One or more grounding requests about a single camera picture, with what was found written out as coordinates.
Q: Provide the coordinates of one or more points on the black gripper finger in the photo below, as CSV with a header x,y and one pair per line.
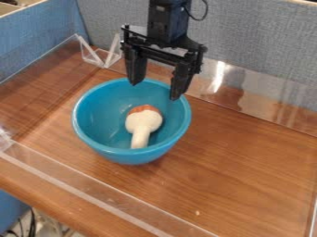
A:
x,y
135,65
180,80

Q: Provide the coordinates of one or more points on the clear acrylic front barrier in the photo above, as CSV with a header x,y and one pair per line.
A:
x,y
84,202

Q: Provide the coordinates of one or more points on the clear acrylic corner bracket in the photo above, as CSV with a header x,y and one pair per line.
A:
x,y
100,57

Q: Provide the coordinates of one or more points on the black blue robot arm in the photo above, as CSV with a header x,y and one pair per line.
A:
x,y
167,22

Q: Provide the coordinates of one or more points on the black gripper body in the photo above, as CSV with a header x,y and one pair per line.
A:
x,y
167,53

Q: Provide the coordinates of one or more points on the clear acrylic barrier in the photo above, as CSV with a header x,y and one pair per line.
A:
x,y
84,202
281,101

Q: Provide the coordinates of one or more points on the white brown toy mushroom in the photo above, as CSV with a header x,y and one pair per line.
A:
x,y
143,120

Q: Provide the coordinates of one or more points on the clear acrylic back barrier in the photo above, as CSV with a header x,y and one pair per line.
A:
x,y
281,101

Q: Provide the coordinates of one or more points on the blue plastic bowl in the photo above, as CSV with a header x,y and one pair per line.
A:
x,y
99,119

